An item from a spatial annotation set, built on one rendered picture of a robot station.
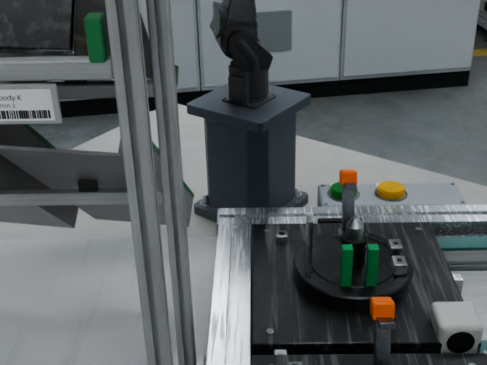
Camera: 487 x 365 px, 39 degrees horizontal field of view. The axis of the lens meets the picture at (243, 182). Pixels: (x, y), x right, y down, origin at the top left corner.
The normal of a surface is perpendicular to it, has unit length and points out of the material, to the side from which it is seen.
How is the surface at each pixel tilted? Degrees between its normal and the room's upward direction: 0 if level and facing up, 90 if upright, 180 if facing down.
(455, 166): 0
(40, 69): 90
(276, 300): 0
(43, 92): 90
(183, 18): 90
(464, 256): 90
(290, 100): 0
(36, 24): 65
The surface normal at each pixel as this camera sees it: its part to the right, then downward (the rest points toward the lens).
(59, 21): -0.18, 0.05
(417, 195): -0.02, -0.88
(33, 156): -0.11, 0.95
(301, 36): 0.15, 0.47
